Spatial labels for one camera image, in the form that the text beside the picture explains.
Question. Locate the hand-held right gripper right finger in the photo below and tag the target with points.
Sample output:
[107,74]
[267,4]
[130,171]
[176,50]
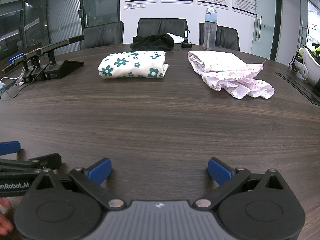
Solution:
[219,171]

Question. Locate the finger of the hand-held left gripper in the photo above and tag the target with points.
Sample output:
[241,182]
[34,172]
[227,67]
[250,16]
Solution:
[10,148]
[50,160]

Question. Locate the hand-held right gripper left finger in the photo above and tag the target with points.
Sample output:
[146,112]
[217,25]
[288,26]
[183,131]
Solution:
[100,171]

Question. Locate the pink floral garment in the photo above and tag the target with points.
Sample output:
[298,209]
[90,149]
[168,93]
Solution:
[225,70]

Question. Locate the person's left hand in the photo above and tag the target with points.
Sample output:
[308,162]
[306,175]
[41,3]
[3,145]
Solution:
[4,226]

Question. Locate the light blue cloth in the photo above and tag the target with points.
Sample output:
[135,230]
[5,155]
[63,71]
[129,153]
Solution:
[1,86]

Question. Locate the folded green floral cloth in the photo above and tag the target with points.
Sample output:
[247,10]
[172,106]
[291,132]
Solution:
[130,65]

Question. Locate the small black device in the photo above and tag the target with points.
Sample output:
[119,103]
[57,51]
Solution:
[186,45]

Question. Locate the clear water bottle blue cap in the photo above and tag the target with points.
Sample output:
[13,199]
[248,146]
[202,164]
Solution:
[209,35]

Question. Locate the white tissue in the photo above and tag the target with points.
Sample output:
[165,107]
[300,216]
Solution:
[177,39]

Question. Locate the black cloth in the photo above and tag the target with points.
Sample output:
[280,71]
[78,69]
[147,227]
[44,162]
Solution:
[152,42]

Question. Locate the small wall label strip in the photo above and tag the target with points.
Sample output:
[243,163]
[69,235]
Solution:
[135,6]

